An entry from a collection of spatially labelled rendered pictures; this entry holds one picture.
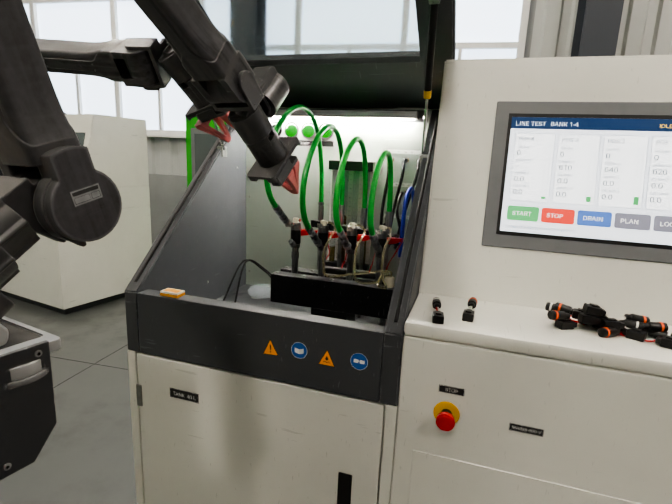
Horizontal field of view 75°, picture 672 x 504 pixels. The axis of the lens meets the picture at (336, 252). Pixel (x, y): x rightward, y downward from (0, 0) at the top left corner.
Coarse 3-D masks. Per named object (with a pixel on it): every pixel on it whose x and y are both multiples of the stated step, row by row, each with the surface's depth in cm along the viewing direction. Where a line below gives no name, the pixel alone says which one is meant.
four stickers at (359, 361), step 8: (264, 344) 99; (272, 344) 98; (296, 344) 96; (304, 344) 96; (264, 352) 99; (272, 352) 98; (296, 352) 96; (304, 352) 96; (320, 352) 95; (328, 352) 94; (352, 352) 92; (320, 360) 95; (328, 360) 94; (352, 360) 93; (360, 360) 92; (368, 360) 92; (352, 368) 93; (360, 368) 92
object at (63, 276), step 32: (96, 128) 340; (128, 128) 365; (96, 160) 344; (128, 160) 369; (128, 192) 373; (128, 224) 377; (32, 256) 343; (64, 256) 331; (96, 256) 355; (128, 256) 382; (32, 288) 351; (64, 288) 334; (96, 288) 358
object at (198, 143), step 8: (192, 120) 392; (192, 128) 392; (192, 136) 394; (200, 136) 391; (208, 136) 388; (192, 144) 395; (200, 144) 392; (208, 144) 390; (192, 152) 397; (200, 152) 394; (208, 152) 391; (192, 160) 399; (200, 160) 396; (192, 168) 400; (192, 176) 402
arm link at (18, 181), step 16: (0, 176) 44; (16, 176) 46; (32, 176) 45; (0, 192) 42; (16, 192) 42; (32, 192) 43; (16, 208) 42; (32, 208) 43; (32, 224) 43; (64, 240) 50
